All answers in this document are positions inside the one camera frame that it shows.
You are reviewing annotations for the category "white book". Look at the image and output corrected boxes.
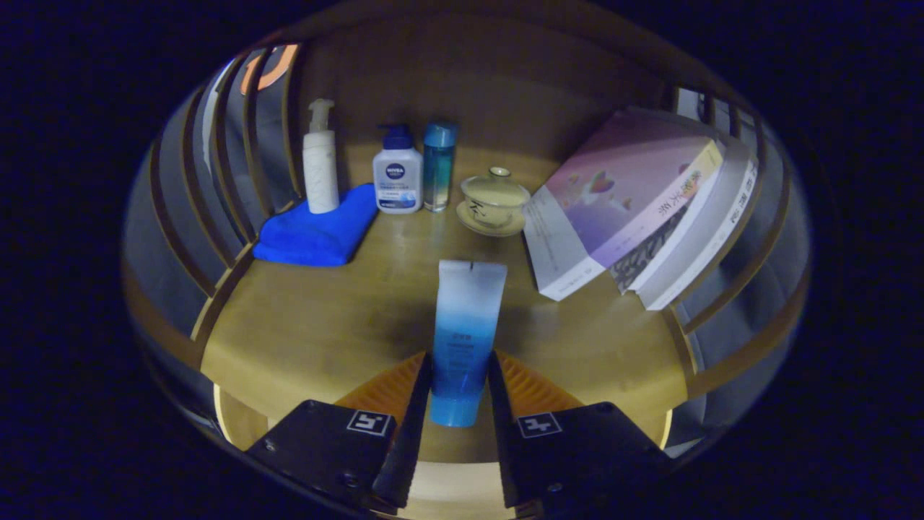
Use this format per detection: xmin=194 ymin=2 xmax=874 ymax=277
xmin=635 ymin=134 xmax=760 ymax=311

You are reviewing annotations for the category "wooden cabinet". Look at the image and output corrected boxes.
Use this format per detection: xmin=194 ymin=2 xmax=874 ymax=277
xmin=121 ymin=7 xmax=813 ymax=463

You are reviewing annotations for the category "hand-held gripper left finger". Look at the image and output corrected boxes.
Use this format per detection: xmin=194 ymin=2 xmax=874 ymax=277
xmin=245 ymin=352 xmax=434 ymax=510

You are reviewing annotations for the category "purple cover book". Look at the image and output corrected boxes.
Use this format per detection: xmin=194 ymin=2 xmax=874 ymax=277
xmin=521 ymin=108 xmax=725 ymax=302

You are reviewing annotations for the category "teal bottle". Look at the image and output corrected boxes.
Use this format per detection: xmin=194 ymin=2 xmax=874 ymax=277
xmin=422 ymin=121 xmax=460 ymax=213

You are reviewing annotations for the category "blue folded cloth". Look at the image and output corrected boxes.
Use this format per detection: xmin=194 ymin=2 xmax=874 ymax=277
xmin=252 ymin=183 xmax=379 ymax=267

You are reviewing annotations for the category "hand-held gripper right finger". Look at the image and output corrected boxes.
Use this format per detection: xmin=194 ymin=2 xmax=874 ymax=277
xmin=488 ymin=350 xmax=672 ymax=510

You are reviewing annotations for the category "lidded ceramic tea cup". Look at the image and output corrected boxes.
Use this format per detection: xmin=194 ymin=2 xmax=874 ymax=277
xmin=456 ymin=167 xmax=531 ymax=238

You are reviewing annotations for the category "blue and white tube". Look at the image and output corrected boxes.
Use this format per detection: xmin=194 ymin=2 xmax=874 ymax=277
xmin=430 ymin=260 xmax=508 ymax=428

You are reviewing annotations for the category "white lotion bottle blue cap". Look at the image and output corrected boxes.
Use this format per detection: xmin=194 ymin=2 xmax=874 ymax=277
xmin=372 ymin=123 xmax=424 ymax=215

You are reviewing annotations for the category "wooden countertop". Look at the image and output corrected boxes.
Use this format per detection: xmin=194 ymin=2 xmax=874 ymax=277
xmin=201 ymin=144 xmax=697 ymax=464

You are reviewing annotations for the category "white pump bottle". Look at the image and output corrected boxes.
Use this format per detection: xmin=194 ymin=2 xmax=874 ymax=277
xmin=302 ymin=98 xmax=341 ymax=215

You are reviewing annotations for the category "patterned cover book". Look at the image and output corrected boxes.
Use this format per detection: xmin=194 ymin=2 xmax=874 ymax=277
xmin=609 ymin=144 xmax=730 ymax=295

